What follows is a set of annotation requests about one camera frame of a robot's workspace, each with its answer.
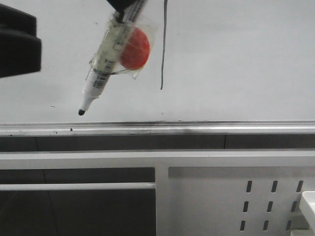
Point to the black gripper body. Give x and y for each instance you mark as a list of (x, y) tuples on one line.
[(20, 48)]

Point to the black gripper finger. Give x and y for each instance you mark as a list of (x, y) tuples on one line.
[(123, 5)]

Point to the red round magnet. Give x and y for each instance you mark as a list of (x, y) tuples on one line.
[(137, 51)]

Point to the white black whiteboard marker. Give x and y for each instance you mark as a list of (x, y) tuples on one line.
[(119, 30)]

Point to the white whiteboard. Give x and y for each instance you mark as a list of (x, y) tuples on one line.
[(211, 60)]

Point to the white perforated metal rack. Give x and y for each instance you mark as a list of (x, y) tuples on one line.
[(155, 193)]

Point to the white plastic marker tray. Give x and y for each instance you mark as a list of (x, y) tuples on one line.
[(307, 207)]

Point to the aluminium whiteboard tray rail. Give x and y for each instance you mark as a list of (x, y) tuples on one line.
[(156, 128)]

